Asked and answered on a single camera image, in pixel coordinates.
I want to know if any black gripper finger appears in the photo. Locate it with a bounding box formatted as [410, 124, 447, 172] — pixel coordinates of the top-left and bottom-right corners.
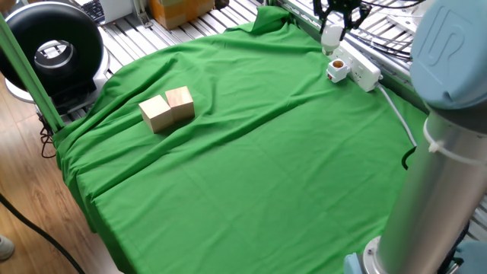
[340, 2, 373, 42]
[312, 0, 333, 35]

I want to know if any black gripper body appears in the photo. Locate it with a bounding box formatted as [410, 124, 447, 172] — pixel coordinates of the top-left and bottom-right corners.
[326, 0, 363, 11]

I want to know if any white LED bulb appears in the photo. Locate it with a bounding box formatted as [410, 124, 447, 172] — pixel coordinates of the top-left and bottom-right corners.
[320, 23, 345, 56]

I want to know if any white plug-in bulb holder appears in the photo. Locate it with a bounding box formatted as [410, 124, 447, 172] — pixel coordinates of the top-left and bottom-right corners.
[326, 59, 352, 84]

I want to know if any white power strip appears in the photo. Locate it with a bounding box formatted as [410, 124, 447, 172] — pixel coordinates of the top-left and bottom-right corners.
[327, 40, 383, 93]

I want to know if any cardboard box yellow tape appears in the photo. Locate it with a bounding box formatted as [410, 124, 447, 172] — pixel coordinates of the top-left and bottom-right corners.
[148, 0, 216, 30]

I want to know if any reddish wooden cube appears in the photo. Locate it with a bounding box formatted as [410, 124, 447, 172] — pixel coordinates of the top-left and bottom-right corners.
[164, 85, 196, 122]

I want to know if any pale wooden cube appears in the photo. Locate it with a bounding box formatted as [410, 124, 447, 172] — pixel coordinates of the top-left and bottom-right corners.
[138, 94, 175, 134]

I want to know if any white box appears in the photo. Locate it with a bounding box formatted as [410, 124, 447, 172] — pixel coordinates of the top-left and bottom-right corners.
[99, 0, 135, 24]

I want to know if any green cloth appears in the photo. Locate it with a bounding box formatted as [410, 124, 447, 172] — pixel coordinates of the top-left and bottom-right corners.
[53, 5, 429, 274]

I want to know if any black keyboard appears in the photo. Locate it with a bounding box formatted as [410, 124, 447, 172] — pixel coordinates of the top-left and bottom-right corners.
[80, 0, 106, 24]

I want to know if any white shoe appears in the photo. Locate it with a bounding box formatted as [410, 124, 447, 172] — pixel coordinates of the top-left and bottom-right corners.
[0, 234, 15, 262]

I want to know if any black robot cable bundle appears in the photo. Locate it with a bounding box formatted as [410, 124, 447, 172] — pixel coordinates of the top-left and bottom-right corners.
[348, 0, 427, 62]

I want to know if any silver mount plate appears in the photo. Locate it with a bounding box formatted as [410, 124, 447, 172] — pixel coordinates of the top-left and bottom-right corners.
[387, 11, 422, 37]

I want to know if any black ring-shaped device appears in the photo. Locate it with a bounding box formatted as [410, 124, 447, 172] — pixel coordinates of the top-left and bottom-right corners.
[0, 1, 112, 115]

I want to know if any green frame post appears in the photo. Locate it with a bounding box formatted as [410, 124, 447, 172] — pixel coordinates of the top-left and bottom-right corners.
[0, 13, 65, 134]

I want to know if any thin black wire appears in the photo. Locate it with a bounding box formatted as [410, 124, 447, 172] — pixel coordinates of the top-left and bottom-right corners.
[39, 113, 58, 159]

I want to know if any thick black floor cable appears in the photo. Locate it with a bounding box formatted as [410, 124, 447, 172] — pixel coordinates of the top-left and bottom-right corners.
[0, 193, 88, 274]

